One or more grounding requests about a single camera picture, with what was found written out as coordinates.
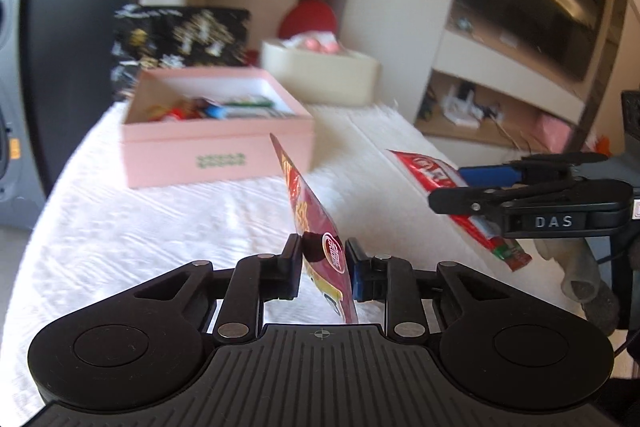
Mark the dark red yellow snack pouch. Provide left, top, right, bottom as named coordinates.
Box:
left=269, top=134, right=359, bottom=324

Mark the red green sausage packet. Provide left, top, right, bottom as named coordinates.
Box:
left=386, top=148, right=534, bottom=272

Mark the blue seaweed snack packet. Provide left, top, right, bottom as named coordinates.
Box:
left=192, top=98, right=230, bottom=119

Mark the green edged nut bar packet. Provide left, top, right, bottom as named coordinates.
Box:
left=222, top=95, right=280, bottom=118

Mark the red ketchup style sachet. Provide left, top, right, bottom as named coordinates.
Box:
left=146, top=102, right=201, bottom=121

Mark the pink gift bag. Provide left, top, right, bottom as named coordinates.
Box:
left=533, top=113, right=573, bottom=153

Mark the white wifi router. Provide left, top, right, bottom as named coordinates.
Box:
left=440, top=84, right=480, bottom=129

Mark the white textured tablecloth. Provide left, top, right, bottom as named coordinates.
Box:
left=0, top=100, right=591, bottom=423

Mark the pink cardboard box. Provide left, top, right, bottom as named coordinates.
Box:
left=120, top=66, right=314, bottom=188

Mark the cream tissue box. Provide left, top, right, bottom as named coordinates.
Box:
left=259, top=39, right=381, bottom=107

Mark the pink bow ornament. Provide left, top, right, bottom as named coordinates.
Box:
left=304, top=38, right=341, bottom=54

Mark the grey washing machine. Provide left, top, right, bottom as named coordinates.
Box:
left=1, top=0, right=46, bottom=230

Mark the red round paddle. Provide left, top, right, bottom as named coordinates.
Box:
left=278, top=0, right=338, bottom=40

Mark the black plum snack bag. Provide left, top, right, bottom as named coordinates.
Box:
left=110, top=4, right=250, bottom=102

